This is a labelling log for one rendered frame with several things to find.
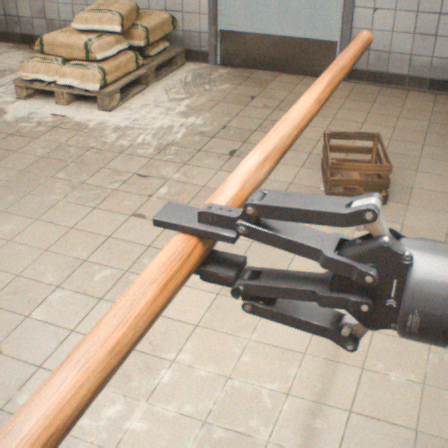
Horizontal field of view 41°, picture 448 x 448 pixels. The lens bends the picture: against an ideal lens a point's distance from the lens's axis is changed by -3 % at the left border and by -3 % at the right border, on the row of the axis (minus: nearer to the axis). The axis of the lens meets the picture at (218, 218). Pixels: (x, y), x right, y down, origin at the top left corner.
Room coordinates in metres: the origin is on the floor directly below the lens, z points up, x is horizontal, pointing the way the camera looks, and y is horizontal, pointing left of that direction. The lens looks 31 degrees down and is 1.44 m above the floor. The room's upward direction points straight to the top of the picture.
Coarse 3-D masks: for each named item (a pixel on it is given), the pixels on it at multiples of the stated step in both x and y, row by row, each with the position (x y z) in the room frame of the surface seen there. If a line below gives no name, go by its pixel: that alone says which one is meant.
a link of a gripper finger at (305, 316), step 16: (256, 304) 0.38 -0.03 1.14; (272, 304) 0.40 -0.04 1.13; (288, 304) 0.39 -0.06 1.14; (304, 304) 0.39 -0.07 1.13; (272, 320) 0.38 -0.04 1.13; (288, 320) 0.37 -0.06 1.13; (304, 320) 0.37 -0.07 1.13; (320, 320) 0.37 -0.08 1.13; (336, 320) 0.37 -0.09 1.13; (320, 336) 0.36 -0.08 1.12; (336, 336) 0.36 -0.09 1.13; (352, 336) 0.36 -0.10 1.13
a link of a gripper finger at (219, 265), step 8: (208, 256) 0.42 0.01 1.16; (216, 256) 0.42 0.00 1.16; (224, 256) 0.42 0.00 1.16; (232, 256) 0.42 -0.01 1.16; (240, 256) 0.42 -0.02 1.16; (208, 264) 0.40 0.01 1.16; (216, 264) 0.40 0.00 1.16; (224, 264) 0.40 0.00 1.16; (232, 264) 0.40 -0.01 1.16; (240, 264) 0.40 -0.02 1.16; (200, 272) 0.40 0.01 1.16; (208, 272) 0.40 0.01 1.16; (216, 272) 0.39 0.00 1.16; (224, 272) 0.39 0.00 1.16; (232, 272) 0.39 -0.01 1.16; (240, 272) 0.40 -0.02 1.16; (224, 280) 0.39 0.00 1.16; (232, 280) 0.39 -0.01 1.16
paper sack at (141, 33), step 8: (152, 16) 4.72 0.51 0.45; (160, 16) 4.77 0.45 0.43; (168, 16) 4.82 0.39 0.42; (136, 24) 4.53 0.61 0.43; (144, 24) 4.54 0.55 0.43; (152, 24) 4.58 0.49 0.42; (160, 24) 4.67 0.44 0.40; (168, 24) 4.80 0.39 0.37; (176, 24) 4.91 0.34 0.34; (128, 32) 4.48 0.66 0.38; (136, 32) 4.46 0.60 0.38; (144, 32) 4.46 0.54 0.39; (152, 32) 4.56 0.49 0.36; (160, 32) 4.66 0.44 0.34; (168, 32) 4.79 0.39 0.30; (128, 40) 4.46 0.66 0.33; (136, 40) 4.44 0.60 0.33; (144, 40) 4.45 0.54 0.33; (152, 40) 4.55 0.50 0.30
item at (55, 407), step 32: (352, 64) 0.96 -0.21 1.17; (320, 96) 0.76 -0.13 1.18; (288, 128) 0.64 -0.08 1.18; (256, 160) 0.54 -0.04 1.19; (224, 192) 0.47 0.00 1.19; (160, 256) 0.37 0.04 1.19; (192, 256) 0.38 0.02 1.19; (128, 288) 0.33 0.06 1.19; (160, 288) 0.34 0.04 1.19; (128, 320) 0.30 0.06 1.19; (96, 352) 0.27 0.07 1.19; (128, 352) 0.28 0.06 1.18; (64, 384) 0.24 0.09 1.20; (96, 384) 0.25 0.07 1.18; (32, 416) 0.22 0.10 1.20; (64, 416) 0.22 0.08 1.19
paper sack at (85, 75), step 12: (108, 60) 4.06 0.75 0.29; (120, 60) 4.11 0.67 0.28; (132, 60) 4.23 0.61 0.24; (60, 72) 3.99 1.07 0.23; (72, 72) 3.94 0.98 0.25; (84, 72) 3.91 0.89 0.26; (96, 72) 3.89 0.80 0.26; (108, 72) 3.95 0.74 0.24; (120, 72) 4.08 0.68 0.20; (72, 84) 3.91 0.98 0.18; (84, 84) 3.88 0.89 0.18; (96, 84) 3.85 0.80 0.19; (108, 84) 3.95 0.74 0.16
